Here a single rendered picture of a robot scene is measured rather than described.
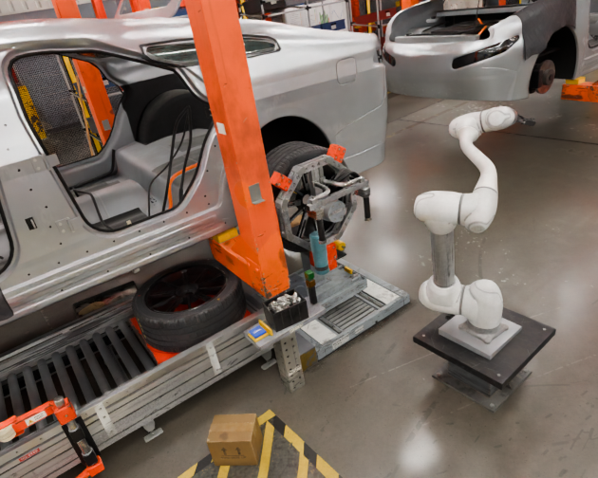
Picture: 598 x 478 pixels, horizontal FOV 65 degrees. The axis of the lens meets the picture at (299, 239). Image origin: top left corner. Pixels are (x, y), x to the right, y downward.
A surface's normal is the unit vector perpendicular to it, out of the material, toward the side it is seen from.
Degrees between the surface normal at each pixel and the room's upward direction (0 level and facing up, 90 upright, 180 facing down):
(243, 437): 0
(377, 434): 0
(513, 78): 94
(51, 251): 92
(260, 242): 90
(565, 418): 0
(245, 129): 90
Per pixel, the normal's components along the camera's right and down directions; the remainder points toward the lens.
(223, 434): -0.15, -0.87
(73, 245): 0.58, 0.33
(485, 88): -0.29, 0.71
